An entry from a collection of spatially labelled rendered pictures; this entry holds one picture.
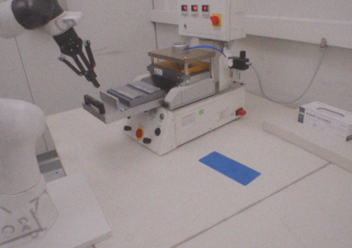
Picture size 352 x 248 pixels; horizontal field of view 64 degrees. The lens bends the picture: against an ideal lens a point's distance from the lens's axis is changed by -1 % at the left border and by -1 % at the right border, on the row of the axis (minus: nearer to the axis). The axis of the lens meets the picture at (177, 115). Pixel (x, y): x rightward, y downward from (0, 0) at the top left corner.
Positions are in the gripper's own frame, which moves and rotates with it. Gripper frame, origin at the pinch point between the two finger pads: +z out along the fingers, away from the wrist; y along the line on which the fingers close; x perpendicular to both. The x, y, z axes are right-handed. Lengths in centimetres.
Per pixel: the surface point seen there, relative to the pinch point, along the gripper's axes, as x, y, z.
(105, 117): 12.1, 6.5, 9.3
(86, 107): -5.6, 7.3, 10.5
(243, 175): 50, -15, 41
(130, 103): 11.1, -4.7, 11.8
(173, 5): -95, -112, 30
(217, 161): 37, -15, 41
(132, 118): -6.9, -7.6, 30.3
